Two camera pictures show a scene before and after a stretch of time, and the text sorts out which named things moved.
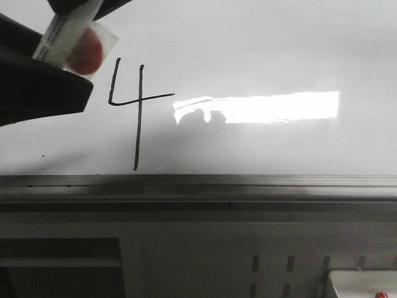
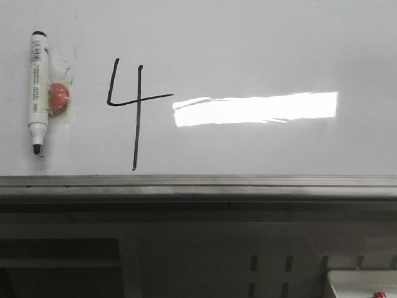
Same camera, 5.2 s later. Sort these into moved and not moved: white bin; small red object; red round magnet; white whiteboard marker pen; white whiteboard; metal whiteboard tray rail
Moved: red round magnet; white whiteboard marker pen
Not moved: white bin; white whiteboard; metal whiteboard tray rail; small red object
